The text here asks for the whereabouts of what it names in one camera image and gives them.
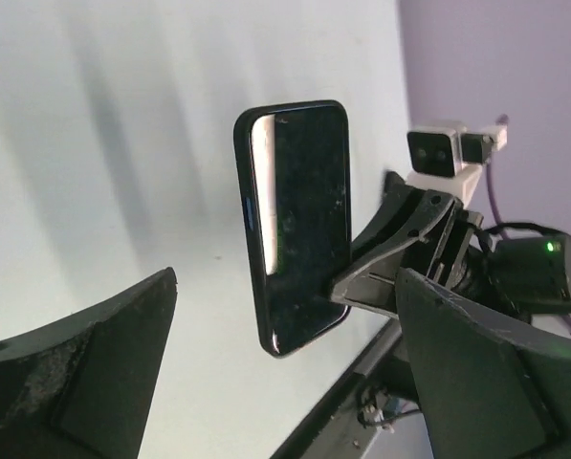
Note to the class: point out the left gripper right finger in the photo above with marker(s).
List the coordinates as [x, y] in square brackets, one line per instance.
[489, 386]

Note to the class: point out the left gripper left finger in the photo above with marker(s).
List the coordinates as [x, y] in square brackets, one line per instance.
[82, 386]

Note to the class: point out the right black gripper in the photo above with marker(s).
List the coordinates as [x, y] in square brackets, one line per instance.
[425, 230]

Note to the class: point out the blue phone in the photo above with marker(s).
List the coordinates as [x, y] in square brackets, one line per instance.
[293, 168]

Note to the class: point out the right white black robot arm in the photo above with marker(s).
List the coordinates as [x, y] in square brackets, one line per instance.
[519, 269]

